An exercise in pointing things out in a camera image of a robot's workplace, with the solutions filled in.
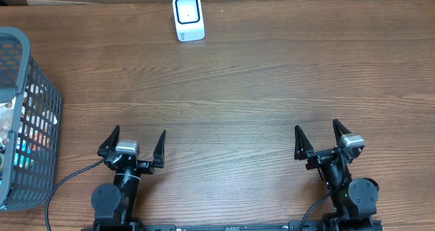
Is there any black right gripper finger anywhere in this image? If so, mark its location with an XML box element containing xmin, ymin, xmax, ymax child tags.
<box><xmin>332</xmin><ymin>119</ymin><xmax>351</xmax><ymax>143</ymax></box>
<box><xmin>294</xmin><ymin>125</ymin><xmax>314</xmax><ymax>160</ymax></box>

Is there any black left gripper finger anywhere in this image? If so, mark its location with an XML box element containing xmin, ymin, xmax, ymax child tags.
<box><xmin>153</xmin><ymin>130</ymin><xmax>167</xmax><ymax>168</ymax></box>
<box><xmin>97</xmin><ymin>125</ymin><xmax>120</xmax><ymax>157</ymax></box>

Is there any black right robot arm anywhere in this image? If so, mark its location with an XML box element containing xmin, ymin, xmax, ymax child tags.
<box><xmin>290</xmin><ymin>119</ymin><xmax>383</xmax><ymax>231</ymax></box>

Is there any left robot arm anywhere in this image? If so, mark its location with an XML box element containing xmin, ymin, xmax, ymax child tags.
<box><xmin>91</xmin><ymin>126</ymin><xmax>167</xmax><ymax>230</ymax></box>

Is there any white barcode scanner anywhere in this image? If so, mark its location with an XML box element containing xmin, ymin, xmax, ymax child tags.
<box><xmin>172</xmin><ymin>0</ymin><xmax>205</xmax><ymax>42</ymax></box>

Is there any grey plastic mesh basket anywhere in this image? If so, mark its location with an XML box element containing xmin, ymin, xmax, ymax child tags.
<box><xmin>1</xmin><ymin>26</ymin><xmax>63</xmax><ymax>212</ymax></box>

